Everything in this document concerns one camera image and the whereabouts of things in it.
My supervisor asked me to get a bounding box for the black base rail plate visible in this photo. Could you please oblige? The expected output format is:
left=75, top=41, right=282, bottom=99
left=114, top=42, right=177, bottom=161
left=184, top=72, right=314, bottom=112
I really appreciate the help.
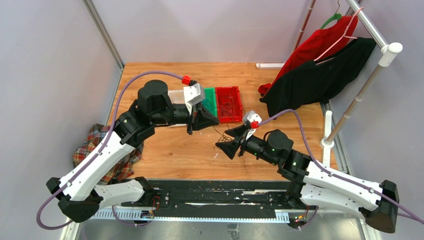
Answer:
left=121, top=179, right=315, bottom=220

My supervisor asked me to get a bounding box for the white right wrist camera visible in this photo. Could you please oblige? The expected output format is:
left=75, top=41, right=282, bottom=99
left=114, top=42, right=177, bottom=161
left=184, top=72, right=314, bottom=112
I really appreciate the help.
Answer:
left=242, top=110, right=262, bottom=140

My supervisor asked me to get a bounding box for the red shirt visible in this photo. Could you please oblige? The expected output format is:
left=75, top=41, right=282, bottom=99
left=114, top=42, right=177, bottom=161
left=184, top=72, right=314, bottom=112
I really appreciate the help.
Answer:
left=275, top=16, right=358, bottom=80

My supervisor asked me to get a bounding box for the green plastic bin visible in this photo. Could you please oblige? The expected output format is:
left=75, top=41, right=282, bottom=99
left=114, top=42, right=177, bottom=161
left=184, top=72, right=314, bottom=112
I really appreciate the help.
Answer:
left=202, top=87, right=218, bottom=117

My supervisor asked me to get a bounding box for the black shirt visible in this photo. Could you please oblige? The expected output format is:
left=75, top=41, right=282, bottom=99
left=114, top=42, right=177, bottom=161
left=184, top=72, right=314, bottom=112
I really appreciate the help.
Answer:
left=260, top=37, right=376, bottom=117

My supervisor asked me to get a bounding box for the pink hanger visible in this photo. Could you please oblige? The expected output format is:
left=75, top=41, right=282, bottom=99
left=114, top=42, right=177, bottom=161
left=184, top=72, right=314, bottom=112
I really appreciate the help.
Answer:
left=313, top=7, right=364, bottom=62

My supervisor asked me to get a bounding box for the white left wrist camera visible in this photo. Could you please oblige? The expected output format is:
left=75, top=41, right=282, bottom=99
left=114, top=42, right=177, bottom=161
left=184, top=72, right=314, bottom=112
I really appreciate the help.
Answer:
left=183, top=83, right=206, bottom=115

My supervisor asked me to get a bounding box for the blue cable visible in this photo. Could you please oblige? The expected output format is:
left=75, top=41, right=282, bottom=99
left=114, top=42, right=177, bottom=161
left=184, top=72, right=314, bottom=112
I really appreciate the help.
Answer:
left=202, top=97, right=216, bottom=115

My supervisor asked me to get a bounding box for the grey corner wall post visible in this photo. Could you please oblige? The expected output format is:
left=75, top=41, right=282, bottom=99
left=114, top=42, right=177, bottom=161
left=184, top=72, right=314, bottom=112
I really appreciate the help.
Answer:
left=82, top=0, right=125, bottom=71

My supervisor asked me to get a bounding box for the green hanger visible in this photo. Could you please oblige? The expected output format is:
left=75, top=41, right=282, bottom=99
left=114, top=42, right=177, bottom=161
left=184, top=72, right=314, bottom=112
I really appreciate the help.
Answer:
left=320, top=0, right=343, bottom=30

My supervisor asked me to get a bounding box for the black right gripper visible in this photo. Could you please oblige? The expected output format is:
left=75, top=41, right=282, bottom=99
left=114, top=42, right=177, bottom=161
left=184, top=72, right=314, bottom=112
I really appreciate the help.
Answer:
left=215, top=123, right=278, bottom=165

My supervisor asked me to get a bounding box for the silver clothes rack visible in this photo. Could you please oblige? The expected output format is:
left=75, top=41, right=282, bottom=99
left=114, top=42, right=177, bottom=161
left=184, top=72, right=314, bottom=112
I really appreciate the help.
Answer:
left=291, top=0, right=404, bottom=157

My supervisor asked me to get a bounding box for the white translucent plastic bin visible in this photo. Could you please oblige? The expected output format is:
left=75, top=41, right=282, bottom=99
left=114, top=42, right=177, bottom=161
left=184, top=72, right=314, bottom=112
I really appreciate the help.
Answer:
left=168, top=89, right=187, bottom=110

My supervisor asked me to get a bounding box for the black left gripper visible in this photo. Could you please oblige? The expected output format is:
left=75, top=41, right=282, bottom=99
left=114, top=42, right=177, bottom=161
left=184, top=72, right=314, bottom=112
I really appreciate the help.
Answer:
left=152, top=101, right=220, bottom=135

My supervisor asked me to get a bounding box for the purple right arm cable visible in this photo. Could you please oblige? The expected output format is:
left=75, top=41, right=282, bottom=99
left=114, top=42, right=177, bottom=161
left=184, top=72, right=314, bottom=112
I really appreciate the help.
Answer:
left=258, top=109, right=424, bottom=230

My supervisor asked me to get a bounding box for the red plastic bin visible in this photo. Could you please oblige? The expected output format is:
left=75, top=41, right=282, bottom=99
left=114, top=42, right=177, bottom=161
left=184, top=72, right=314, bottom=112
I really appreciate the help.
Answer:
left=215, top=86, right=243, bottom=124

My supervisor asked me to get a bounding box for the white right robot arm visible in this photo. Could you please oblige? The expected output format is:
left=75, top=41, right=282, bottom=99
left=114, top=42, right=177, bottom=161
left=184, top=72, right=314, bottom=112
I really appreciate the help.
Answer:
left=215, top=124, right=400, bottom=234

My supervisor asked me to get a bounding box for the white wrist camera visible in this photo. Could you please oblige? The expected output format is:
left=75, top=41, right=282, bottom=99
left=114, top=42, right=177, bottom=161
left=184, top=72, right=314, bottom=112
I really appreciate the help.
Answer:
left=183, top=83, right=206, bottom=115
left=242, top=110, right=262, bottom=140

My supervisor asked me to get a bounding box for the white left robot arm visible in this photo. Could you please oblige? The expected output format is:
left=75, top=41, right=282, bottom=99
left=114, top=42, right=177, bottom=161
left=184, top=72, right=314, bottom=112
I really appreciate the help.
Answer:
left=46, top=79, right=219, bottom=223

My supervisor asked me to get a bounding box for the plaid cloth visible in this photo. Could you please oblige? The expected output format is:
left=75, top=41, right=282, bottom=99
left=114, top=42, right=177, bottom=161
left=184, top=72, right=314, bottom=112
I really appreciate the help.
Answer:
left=72, top=124, right=145, bottom=186

